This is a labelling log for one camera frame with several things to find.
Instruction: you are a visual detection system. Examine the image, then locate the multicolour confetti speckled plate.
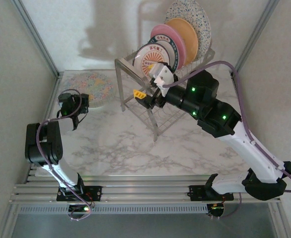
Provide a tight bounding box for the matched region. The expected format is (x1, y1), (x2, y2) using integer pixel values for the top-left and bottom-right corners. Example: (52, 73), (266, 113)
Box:
(65, 71), (114, 107)

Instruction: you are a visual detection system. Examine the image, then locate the white plate green rim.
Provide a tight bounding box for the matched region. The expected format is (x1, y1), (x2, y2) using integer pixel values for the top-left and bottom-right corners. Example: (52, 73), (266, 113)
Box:
(147, 34), (181, 75)

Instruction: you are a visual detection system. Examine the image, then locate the metal wire dish rack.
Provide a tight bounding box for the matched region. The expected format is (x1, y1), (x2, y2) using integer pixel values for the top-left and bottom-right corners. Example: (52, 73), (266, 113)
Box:
(114, 46), (216, 142)

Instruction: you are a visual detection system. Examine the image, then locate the pink plate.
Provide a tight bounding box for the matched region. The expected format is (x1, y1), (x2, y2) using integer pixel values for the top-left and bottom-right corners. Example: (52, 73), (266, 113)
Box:
(150, 24), (187, 68)

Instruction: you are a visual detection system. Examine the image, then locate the white plate orange sunburst print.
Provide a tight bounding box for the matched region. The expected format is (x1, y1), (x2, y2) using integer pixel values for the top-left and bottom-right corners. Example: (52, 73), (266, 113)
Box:
(132, 43), (171, 82)

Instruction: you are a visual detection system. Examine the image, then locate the controller board with green light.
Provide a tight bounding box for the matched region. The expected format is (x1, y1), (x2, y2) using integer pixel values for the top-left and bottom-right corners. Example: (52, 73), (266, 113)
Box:
(208, 202), (226, 220)
(68, 203), (94, 221)

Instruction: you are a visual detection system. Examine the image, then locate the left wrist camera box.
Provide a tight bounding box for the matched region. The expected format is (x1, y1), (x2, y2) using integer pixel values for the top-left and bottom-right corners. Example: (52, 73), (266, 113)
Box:
(58, 93), (73, 106)

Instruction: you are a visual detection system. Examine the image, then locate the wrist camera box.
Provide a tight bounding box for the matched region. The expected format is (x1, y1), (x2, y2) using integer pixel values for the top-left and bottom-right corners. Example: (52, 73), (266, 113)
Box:
(58, 93), (73, 106)
(149, 63), (175, 98)

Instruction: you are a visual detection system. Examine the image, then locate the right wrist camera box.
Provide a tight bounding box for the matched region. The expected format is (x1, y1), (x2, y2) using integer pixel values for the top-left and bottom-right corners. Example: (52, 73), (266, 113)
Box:
(149, 63), (175, 98)

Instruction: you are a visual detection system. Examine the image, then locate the aluminium frame post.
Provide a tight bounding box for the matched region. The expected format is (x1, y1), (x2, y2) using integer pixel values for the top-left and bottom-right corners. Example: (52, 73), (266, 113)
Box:
(10, 0), (63, 79)
(231, 0), (280, 79)

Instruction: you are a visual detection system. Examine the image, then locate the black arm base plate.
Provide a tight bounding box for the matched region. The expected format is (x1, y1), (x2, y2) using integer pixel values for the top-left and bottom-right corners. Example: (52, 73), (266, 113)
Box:
(57, 185), (103, 202)
(189, 184), (235, 202)

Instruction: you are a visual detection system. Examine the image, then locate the aluminium mounting rail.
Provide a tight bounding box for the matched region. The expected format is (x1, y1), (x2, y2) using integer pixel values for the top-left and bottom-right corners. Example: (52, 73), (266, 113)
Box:
(10, 175), (282, 205)

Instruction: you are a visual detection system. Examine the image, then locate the grey slotted cable duct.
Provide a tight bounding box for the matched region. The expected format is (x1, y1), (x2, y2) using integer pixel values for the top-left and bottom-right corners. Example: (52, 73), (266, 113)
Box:
(18, 204), (209, 214)

